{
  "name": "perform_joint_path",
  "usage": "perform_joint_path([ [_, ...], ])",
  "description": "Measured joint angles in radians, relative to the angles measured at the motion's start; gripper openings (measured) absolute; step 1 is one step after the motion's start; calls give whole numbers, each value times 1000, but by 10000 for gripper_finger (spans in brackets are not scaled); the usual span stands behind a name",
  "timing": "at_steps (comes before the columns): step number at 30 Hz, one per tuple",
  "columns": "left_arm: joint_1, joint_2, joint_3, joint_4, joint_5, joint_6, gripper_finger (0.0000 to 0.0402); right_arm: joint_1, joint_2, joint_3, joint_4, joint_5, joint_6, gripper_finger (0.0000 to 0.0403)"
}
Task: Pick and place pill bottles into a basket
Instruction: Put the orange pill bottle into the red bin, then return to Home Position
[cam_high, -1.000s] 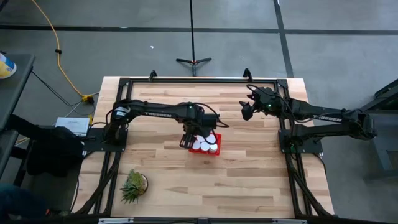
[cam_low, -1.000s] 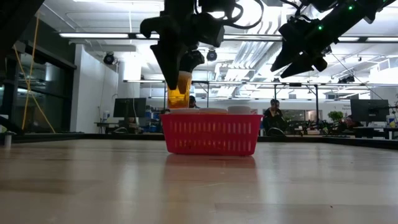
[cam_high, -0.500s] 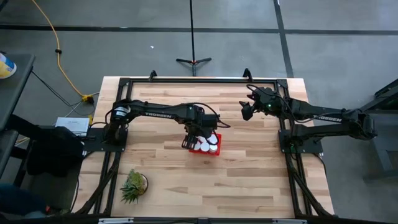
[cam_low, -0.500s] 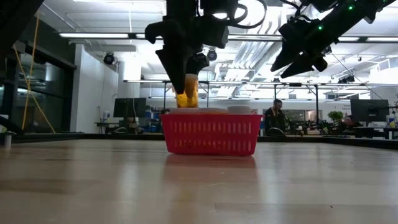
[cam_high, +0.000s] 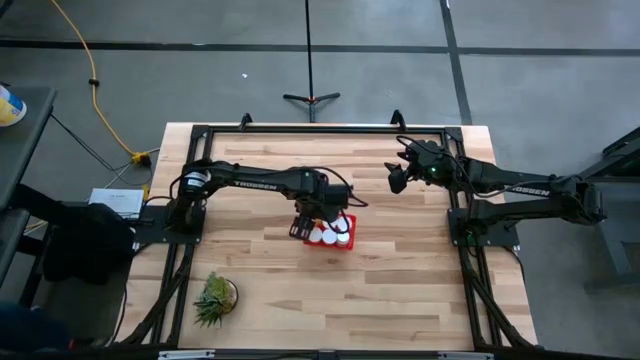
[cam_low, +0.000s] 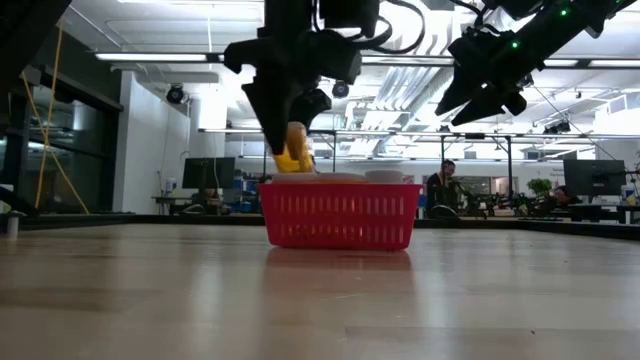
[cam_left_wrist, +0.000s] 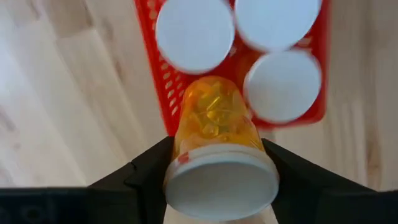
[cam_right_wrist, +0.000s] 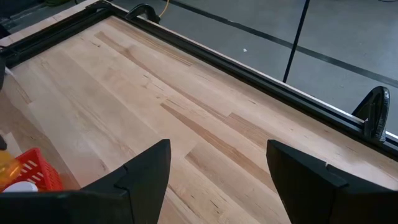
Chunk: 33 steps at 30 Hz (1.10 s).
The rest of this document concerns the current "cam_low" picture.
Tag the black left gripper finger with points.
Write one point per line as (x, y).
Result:
(272, 115)
(310, 105)

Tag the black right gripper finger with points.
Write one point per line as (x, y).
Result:
(482, 110)
(457, 95)

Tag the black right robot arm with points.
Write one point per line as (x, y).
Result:
(565, 25)

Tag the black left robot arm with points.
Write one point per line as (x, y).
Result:
(285, 15)

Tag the red plastic basket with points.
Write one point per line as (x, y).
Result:
(340, 217)

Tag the black ceiling spotlight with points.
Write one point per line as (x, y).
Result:
(175, 94)
(340, 90)

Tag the black computer monitor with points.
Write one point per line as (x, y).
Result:
(594, 177)
(208, 172)

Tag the person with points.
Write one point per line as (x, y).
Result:
(561, 196)
(442, 190)

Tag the green potted office plant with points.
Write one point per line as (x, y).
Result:
(539, 186)

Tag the long ceiling light strip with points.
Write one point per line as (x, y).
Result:
(150, 57)

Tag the small white cylinder post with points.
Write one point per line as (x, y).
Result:
(13, 225)

